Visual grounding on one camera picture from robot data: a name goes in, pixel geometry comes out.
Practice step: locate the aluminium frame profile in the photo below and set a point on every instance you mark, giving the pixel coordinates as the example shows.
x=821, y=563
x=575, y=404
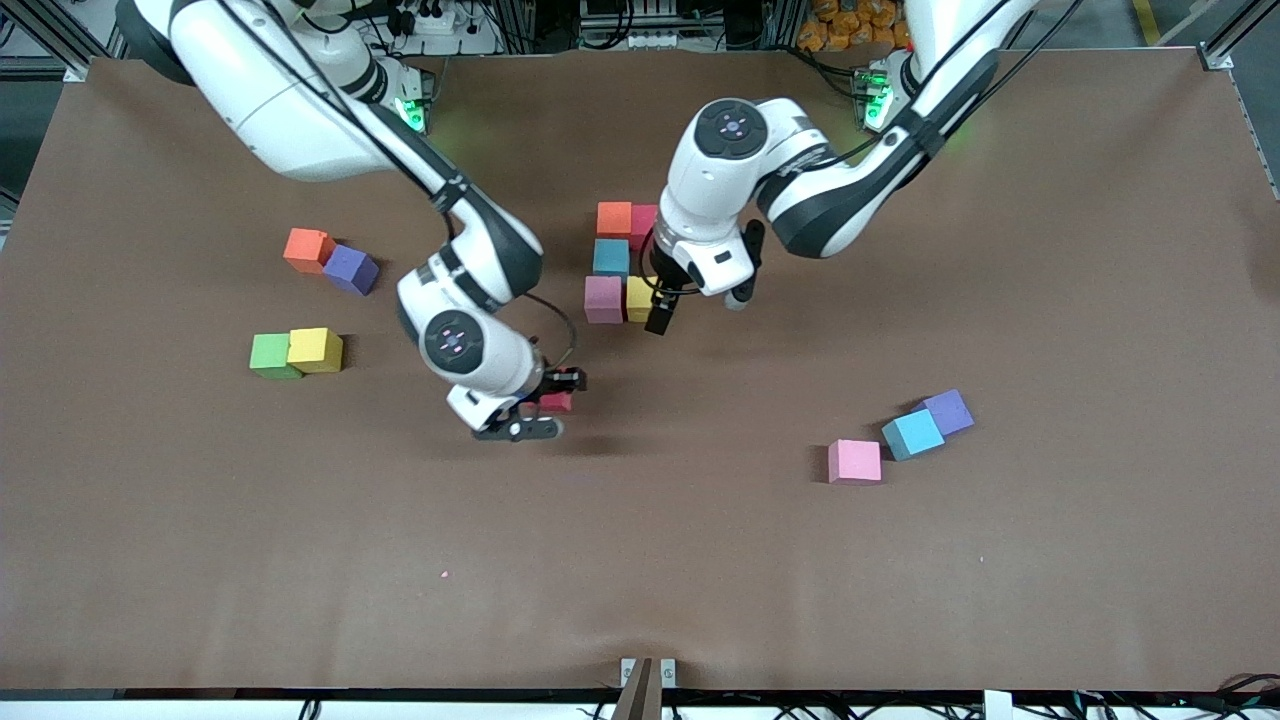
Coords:
x=1240, y=30
x=60, y=40

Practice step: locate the pink foam cube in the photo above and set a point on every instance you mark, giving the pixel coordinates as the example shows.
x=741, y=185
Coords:
x=855, y=462
x=604, y=298

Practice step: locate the brown wooden post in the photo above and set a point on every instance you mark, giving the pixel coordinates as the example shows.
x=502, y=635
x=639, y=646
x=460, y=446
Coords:
x=638, y=700

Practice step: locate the pile of orange toy fruit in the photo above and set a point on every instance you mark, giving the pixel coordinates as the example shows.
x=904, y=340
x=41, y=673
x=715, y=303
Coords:
x=840, y=30

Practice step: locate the silver metal bracket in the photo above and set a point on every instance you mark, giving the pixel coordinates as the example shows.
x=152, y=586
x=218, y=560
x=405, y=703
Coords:
x=668, y=672

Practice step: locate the brown table mat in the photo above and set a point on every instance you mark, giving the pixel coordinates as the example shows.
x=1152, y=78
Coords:
x=640, y=500

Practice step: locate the cyan foam cube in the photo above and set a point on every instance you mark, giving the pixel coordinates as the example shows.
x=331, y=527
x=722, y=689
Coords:
x=912, y=433
x=611, y=256

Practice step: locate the red foam cube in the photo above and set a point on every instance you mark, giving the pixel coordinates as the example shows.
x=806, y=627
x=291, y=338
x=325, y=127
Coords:
x=643, y=222
x=556, y=403

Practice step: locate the metal equipment rack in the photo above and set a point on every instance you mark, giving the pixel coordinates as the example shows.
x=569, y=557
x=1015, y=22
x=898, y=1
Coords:
x=640, y=30

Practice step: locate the orange foam cube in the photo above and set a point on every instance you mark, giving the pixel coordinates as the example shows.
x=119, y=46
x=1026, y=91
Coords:
x=306, y=248
x=614, y=220

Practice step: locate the green foam cube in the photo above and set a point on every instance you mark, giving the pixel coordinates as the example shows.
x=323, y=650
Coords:
x=268, y=355

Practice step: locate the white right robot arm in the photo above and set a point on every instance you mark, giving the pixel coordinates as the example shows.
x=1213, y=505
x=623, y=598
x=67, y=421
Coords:
x=280, y=100

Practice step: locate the yellow foam cube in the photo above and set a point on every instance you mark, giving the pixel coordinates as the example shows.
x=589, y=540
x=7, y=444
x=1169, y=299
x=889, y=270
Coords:
x=638, y=298
x=315, y=348

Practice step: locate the white power strip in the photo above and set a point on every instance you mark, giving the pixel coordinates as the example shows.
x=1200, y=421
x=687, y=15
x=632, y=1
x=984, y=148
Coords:
x=450, y=40

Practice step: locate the purple foam cube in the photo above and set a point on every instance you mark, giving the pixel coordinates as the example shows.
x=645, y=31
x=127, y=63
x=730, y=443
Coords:
x=950, y=410
x=350, y=268

